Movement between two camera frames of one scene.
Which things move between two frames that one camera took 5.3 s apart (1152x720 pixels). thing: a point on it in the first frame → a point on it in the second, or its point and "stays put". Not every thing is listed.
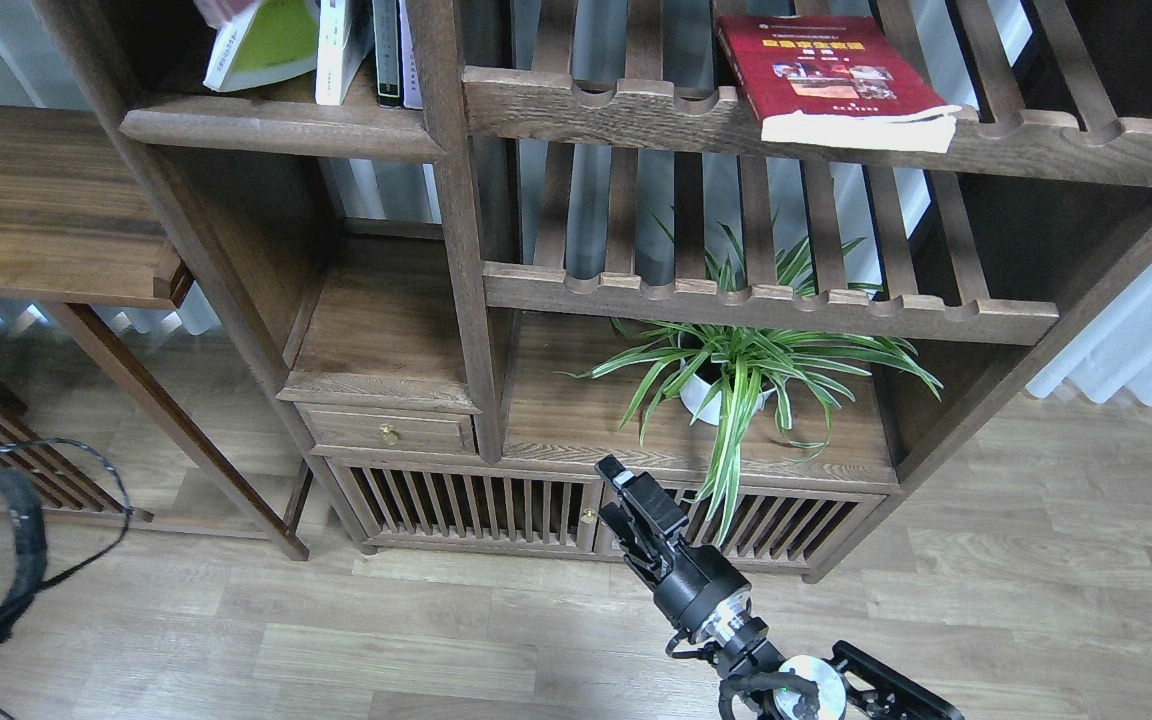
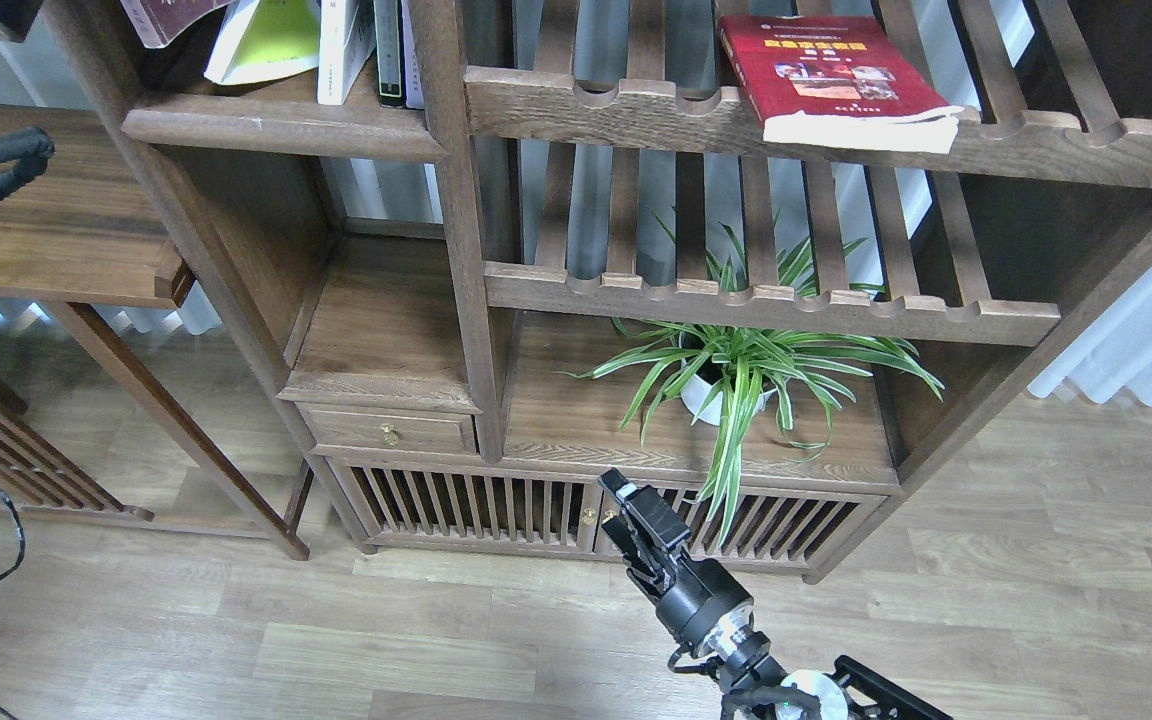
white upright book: x=345 y=39 stays put
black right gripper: x=698 y=590 stays put
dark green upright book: x=387 y=53 stays put
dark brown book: x=217 y=12 → x=158 y=22
